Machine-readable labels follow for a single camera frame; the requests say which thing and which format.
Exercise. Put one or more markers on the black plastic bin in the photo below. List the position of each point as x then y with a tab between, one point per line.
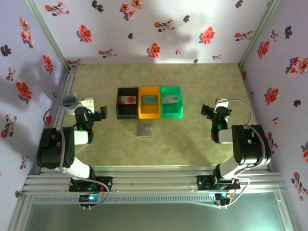
127	111

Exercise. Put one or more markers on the controller board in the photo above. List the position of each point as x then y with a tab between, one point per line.
90	198
223	195

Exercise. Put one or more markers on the white red card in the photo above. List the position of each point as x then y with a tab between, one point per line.
128	100

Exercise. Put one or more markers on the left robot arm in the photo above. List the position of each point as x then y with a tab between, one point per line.
55	149

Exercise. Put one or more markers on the aluminium frame strut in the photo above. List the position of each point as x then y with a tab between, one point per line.
19	214
287	216

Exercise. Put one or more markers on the left controller board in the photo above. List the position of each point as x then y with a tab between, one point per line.
90	198

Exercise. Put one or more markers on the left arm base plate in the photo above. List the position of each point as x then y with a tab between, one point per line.
107	184

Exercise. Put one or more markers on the grey card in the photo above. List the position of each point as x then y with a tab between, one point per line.
170	98

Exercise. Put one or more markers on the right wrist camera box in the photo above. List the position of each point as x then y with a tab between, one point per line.
222	103

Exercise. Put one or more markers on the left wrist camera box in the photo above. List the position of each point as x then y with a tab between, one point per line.
88	104

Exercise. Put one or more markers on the blue mug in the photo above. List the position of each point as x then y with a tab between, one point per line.
69	99

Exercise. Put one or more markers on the right controller board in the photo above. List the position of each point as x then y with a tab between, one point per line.
223	195

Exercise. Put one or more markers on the teal card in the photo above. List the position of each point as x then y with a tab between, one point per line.
149	99

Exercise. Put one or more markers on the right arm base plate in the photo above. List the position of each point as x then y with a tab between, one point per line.
203	184

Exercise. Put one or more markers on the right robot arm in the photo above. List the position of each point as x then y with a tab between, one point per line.
250	144

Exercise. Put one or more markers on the orange plastic bin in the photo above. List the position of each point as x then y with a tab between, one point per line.
149	111

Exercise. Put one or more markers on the aluminium side rail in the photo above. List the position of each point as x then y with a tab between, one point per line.
68	84

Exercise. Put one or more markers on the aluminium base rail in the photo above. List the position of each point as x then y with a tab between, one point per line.
154	180

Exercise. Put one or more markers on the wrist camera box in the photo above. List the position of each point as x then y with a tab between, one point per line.
222	103
88	104

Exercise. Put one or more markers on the green plastic bin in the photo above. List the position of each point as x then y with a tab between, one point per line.
172	110

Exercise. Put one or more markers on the aluminium corner post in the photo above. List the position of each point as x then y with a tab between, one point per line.
48	34
258	31

